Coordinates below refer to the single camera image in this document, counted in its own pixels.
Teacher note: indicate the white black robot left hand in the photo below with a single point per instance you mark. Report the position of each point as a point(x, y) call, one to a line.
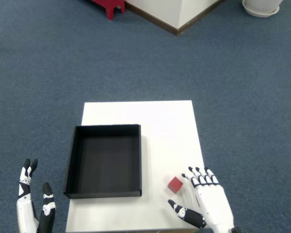
point(24, 213)

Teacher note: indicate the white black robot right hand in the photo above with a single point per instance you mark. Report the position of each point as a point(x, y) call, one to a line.
point(213, 206)

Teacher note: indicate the small red cube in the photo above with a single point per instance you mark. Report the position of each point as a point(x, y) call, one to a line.
point(175, 185)

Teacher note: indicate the black open cardboard box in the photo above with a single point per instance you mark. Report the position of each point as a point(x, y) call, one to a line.
point(104, 160)

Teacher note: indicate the dark brown baseboard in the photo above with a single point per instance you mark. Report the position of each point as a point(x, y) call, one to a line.
point(177, 31)

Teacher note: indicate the white pot saucer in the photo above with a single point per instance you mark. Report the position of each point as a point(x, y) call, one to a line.
point(262, 13)

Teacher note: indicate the white plant pot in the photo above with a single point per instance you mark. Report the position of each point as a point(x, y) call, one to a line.
point(262, 3)

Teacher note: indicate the red plastic stool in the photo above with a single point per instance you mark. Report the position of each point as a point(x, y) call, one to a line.
point(111, 5)

